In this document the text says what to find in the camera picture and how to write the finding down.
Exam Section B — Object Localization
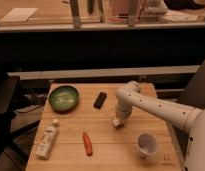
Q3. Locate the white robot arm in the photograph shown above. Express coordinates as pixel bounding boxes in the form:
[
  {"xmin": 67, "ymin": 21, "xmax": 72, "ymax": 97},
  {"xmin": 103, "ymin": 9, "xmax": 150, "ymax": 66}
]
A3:
[{"xmin": 113, "ymin": 81, "xmax": 205, "ymax": 171}]

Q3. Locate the black rectangular object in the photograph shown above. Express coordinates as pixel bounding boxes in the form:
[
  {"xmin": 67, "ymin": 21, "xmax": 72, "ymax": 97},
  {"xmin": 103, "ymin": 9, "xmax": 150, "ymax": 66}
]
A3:
[{"xmin": 94, "ymin": 92, "xmax": 107, "ymax": 109}]

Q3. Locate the white sponge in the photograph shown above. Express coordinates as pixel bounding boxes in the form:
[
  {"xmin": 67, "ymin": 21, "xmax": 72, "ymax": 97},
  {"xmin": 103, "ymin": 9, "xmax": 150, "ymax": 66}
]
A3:
[{"xmin": 112, "ymin": 118, "xmax": 124, "ymax": 129}]

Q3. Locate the white bottle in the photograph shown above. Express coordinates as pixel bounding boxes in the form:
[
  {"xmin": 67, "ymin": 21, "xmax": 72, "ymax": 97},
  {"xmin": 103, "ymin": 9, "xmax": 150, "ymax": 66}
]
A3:
[{"xmin": 35, "ymin": 119, "xmax": 59, "ymax": 160}]

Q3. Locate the white cup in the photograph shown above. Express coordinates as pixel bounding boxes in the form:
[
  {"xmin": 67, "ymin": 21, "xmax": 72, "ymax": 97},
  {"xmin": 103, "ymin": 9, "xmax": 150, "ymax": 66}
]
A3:
[{"xmin": 136, "ymin": 133, "xmax": 158, "ymax": 158}]

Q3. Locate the green plate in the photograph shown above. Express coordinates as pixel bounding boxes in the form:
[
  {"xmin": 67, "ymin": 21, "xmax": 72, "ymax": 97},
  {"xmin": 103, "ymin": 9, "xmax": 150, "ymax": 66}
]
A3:
[{"xmin": 49, "ymin": 85, "xmax": 79, "ymax": 112}]

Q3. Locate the white paper sheet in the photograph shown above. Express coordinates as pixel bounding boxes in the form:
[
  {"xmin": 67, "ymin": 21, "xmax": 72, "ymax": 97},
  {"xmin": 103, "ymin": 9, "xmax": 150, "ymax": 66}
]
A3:
[{"xmin": 0, "ymin": 8, "xmax": 37, "ymax": 22}]

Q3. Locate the orange carrot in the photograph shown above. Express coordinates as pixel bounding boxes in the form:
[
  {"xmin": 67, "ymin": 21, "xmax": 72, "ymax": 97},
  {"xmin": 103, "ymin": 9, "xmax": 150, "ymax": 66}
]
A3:
[{"xmin": 83, "ymin": 132, "xmax": 93, "ymax": 156}]

